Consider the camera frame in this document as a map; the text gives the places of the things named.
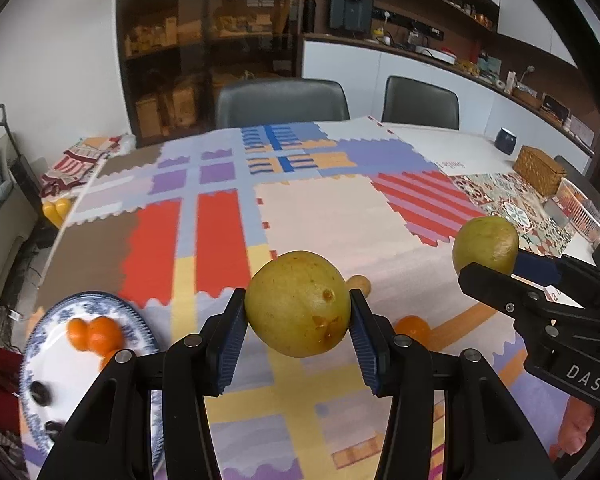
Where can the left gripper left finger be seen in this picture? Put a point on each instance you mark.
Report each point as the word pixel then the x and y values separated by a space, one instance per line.
pixel 108 434

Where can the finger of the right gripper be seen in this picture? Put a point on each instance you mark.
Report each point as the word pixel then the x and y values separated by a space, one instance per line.
pixel 541 270
pixel 502 292

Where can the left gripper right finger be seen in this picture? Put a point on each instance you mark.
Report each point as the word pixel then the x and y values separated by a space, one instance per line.
pixel 486 435

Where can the green pear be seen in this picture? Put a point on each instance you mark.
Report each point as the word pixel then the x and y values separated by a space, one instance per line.
pixel 491 241

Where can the dark plum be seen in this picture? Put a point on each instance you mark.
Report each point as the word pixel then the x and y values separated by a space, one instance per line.
pixel 40 393
pixel 53 429

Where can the small orange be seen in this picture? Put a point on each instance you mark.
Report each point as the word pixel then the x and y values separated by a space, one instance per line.
pixel 77 334
pixel 414 327

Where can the medium orange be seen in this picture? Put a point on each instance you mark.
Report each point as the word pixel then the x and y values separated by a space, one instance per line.
pixel 103 336

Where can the yellow pear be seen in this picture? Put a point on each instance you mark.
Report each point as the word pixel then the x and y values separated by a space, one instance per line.
pixel 299 304

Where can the large orange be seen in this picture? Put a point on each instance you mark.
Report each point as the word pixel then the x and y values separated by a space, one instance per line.
pixel 105 359

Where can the person right hand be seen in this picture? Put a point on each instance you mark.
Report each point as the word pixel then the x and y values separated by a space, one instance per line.
pixel 577 420

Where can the patterned tile placemat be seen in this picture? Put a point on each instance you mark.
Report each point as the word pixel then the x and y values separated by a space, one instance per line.
pixel 511 197

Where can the woven wicker basket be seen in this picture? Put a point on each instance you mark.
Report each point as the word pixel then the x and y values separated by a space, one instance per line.
pixel 542 172

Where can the dark blue mug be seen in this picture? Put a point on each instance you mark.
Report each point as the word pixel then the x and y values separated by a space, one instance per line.
pixel 505 141

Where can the brown kiwi rear small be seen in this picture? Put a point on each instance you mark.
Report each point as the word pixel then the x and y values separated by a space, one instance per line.
pixel 361 283

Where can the grey chair right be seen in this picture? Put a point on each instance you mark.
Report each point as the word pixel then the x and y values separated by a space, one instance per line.
pixel 413 102

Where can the grey chair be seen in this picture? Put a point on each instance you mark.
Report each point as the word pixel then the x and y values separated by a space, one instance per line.
pixel 256 102
pixel 413 102

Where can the colourful patchwork tablecloth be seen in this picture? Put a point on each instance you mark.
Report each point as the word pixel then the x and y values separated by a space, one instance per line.
pixel 296 215

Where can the red striped folded cloth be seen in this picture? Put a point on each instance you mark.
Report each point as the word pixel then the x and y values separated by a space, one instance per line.
pixel 78 162

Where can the black hand trolley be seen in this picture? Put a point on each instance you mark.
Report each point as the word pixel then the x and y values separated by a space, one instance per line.
pixel 20 167

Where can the grey chair left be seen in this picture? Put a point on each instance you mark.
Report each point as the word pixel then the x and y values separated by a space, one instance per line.
pixel 256 102

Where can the black coffee machine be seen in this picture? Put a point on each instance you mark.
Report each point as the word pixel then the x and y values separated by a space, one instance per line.
pixel 351 15

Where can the black thermos bottle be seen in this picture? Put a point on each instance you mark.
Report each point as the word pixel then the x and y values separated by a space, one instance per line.
pixel 308 16

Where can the dark wooden shelf cabinet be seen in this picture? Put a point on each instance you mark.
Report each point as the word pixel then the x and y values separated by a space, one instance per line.
pixel 177 55

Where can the white wire basket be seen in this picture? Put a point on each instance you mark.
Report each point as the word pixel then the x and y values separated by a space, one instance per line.
pixel 580 210

